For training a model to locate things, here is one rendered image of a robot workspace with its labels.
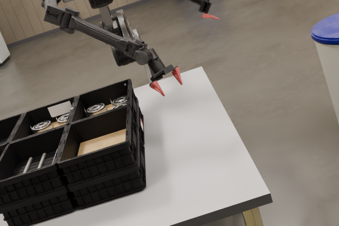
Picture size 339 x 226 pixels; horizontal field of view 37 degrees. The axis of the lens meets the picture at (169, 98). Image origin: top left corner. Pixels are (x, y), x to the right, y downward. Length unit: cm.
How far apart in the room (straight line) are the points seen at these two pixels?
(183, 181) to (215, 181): 14
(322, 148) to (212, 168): 147
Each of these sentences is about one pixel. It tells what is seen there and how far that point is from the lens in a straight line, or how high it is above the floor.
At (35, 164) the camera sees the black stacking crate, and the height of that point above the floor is 83.
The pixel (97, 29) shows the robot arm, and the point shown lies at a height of 129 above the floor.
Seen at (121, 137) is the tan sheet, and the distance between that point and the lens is 229.
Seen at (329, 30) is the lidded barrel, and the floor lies 71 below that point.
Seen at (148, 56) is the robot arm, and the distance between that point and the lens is 214.
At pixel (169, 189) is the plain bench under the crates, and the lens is 203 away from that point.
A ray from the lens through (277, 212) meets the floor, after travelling 294.
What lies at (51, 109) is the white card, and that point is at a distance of 280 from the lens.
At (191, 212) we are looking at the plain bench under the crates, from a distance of 185.
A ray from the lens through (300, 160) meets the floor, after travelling 335.
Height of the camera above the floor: 171
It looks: 20 degrees down
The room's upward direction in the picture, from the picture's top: 19 degrees counter-clockwise
